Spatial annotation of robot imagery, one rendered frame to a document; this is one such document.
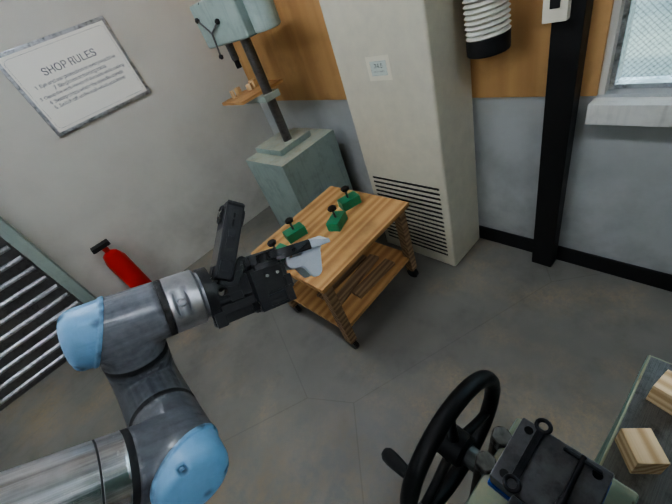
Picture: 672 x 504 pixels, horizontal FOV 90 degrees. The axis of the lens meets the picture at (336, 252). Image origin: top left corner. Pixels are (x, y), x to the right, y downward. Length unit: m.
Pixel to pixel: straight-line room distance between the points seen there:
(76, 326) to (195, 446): 0.18
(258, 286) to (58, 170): 2.42
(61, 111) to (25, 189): 0.53
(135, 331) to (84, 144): 2.41
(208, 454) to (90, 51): 2.62
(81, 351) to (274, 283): 0.23
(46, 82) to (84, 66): 0.23
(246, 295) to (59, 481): 0.25
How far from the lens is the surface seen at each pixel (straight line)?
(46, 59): 2.79
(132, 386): 0.50
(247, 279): 0.49
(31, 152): 2.79
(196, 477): 0.41
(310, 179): 2.28
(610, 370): 1.78
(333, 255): 1.54
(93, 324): 0.46
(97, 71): 2.81
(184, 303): 0.45
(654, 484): 0.65
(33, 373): 3.27
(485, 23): 1.49
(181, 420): 0.43
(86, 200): 2.85
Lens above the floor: 1.49
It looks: 38 degrees down
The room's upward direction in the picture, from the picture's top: 23 degrees counter-clockwise
